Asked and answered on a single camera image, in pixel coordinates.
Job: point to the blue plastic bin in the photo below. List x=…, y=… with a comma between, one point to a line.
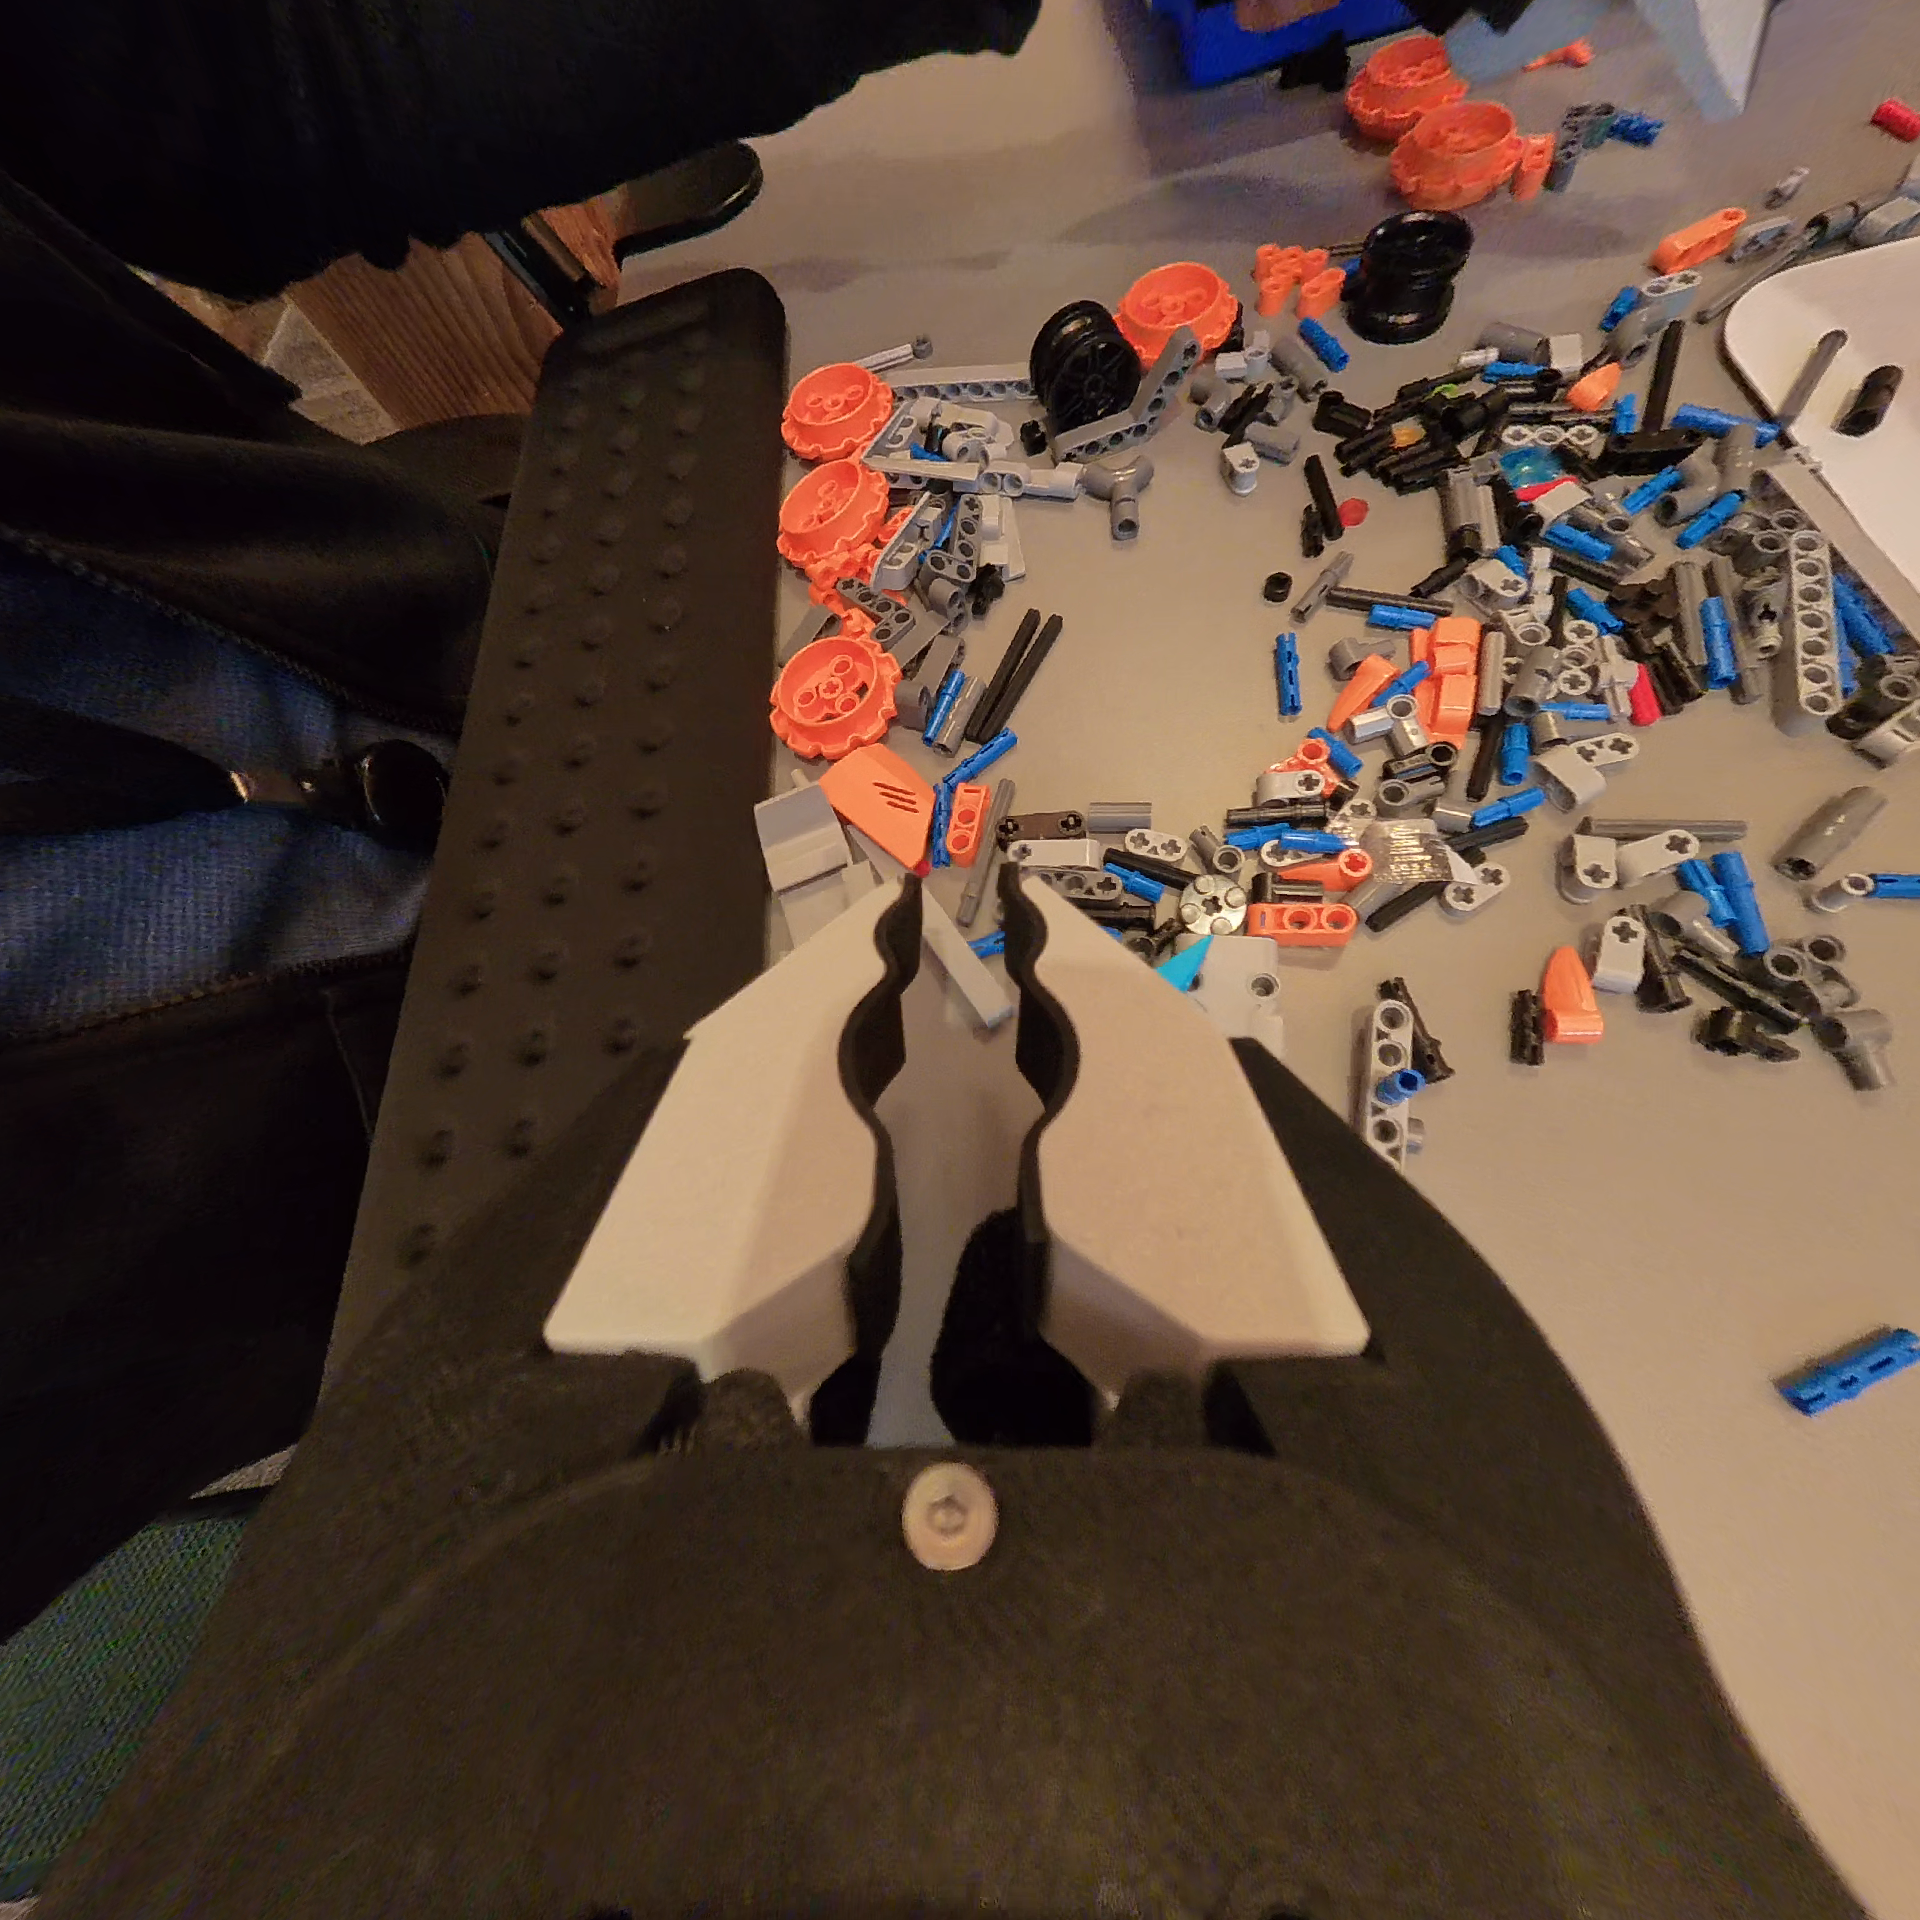
x=1200, y=38

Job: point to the orange small forked piece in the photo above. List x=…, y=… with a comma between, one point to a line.
x=1560, y=56

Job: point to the black wheel hub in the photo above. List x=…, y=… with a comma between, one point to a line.
x=1407, y=271

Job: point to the teal round dome piece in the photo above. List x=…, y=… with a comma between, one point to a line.
x=1530, y=468

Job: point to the red short pin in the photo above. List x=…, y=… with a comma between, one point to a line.
x=1899, y=117

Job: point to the wooden panel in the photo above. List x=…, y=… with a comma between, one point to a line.
x=404, y=330

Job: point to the orange curved shell piece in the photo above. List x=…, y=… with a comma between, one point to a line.
x=884, y=803

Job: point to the person's left forearm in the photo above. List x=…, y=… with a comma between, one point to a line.
x=450, y=104

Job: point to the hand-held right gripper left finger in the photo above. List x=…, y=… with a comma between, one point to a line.
x=704, y=1201

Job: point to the white book stand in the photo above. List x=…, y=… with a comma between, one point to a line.
x=1845, y=314

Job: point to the black chair frame bar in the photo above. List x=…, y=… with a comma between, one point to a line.
x=549, y=271

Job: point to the black short tube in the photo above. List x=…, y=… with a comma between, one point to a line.
x=1869, y=403

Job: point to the black chair armrest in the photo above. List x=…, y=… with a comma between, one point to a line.
x=691, y=202

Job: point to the orange gear wheel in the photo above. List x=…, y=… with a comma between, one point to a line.
x=1402, y=74
x=833, y=511
x=830, y=692
x=836, y=412
x=1454, y=150
x=1179, y=308

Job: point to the pile of small building pieces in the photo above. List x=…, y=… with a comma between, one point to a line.
x=1500, y=660

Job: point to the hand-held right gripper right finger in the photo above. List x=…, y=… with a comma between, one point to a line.
x=1184, y=1201

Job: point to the dark grey tube piece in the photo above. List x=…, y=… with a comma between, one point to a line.
x=1830, y=832

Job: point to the cluster of grey black connectors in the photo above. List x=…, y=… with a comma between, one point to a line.
x=1695, y=975

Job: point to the black perforated edge pad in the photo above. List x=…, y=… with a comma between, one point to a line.
x=570, y=750

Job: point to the grey curved panel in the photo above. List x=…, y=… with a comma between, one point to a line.
x=802, y=832

